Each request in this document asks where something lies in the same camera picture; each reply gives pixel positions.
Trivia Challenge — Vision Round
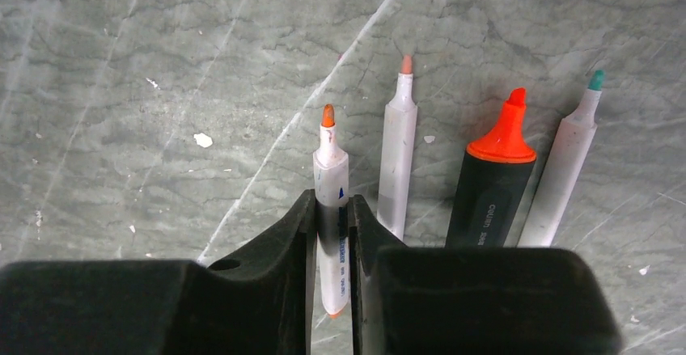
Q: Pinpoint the black orange highlighter body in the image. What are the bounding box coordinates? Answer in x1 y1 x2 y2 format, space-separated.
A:
445 87 537 247

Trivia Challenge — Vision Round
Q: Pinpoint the blue capped white marker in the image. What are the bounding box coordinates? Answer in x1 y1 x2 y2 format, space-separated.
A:
376 55 418 239

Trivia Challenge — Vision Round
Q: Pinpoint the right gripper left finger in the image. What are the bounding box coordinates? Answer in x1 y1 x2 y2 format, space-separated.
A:
1 190 315 354

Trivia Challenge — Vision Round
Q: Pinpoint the teal capped white marker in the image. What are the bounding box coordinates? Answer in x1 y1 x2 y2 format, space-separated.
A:
517 70 605 247

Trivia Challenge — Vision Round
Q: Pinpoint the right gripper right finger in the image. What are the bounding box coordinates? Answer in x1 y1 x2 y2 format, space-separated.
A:
348 195 623 354

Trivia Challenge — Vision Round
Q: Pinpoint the green capped orange marker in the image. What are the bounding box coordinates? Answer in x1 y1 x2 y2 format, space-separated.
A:
312 104 350 318

